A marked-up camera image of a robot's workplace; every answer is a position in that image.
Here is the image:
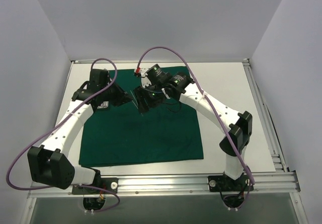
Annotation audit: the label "aluminium rail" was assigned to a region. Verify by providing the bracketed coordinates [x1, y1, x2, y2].
[73, 58, 250, 65]
[28, 172, 300, 198]
[243, 58, 289, 172]

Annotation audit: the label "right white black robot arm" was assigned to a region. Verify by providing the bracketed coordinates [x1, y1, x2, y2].
[134, 64, 255, 190]

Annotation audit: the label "back aluminium rail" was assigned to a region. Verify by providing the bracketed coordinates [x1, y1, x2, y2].
[73, 58, 250, 65]

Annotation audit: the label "metal instrument tray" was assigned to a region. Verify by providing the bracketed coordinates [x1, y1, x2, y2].
[97, 101, 109, 110]

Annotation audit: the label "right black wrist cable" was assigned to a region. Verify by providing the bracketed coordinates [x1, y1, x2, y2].
[165, 100, 184, 113]

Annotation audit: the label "silver forceps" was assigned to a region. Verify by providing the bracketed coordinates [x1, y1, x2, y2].
[130, 91, 138, 109]

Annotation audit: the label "green surgical cloth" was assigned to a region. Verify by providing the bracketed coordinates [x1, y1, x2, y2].
[78, 65, 204, 167]

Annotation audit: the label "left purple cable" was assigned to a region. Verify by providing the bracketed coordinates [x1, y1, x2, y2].
[6, 57, 120, 213]

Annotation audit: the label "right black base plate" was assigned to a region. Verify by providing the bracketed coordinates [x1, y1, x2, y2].
[207, 175, 250, 192]

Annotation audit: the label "right aluminium rail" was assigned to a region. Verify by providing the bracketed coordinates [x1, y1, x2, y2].
[243, 58, 289, 172]

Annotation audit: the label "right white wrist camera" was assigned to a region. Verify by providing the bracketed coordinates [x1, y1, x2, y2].
[134, 68, 152, 88]

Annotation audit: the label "purple cable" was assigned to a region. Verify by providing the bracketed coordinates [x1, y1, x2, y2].
[135, 46, 255, 211]
[6, 57, 120, 213]

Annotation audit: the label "front aluminium rail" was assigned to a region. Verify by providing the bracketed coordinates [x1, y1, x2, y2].
[28, 172, 300, 198]

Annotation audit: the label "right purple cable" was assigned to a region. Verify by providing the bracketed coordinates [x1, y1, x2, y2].
[135, 46, 255, 211]

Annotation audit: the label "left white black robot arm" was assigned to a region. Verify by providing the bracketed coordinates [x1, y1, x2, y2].
[27, 69, 133, 193]

